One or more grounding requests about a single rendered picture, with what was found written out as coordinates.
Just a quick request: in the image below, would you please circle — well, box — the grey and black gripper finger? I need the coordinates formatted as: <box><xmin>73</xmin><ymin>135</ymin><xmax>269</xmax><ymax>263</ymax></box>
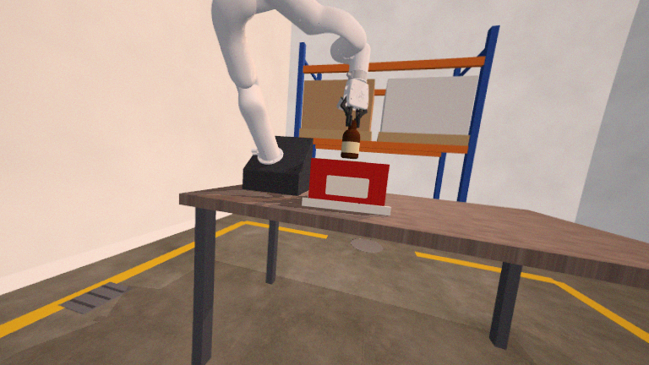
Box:
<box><xmin>341</xmin><ymin>97</ymin><xmax>353</xmax><ymax>127</ymax></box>
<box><xmin>354</xmin><ymin>109</ymin><xmax>368</xmax><ymax>128</ymax></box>

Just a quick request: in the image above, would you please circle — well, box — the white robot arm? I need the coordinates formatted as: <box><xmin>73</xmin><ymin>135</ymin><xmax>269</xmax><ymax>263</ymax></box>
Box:
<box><xmin>211</xmin><ymin>0</ymin><xmax>370</xmax><ymax>165</ymax></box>

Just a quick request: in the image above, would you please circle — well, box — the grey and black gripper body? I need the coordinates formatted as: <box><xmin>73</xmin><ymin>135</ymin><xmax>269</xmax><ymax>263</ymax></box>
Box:
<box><xmin>343</xmin><ymin>78</ymin><xmax>368</xmax><ymax>111</ymax></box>

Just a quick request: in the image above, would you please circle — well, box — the red crate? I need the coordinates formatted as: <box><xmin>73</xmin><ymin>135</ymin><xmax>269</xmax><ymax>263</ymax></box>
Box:
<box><xmin>308</xmin><ymin>158</ymin><xmax>390</xmax><ymax>206</ymax></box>

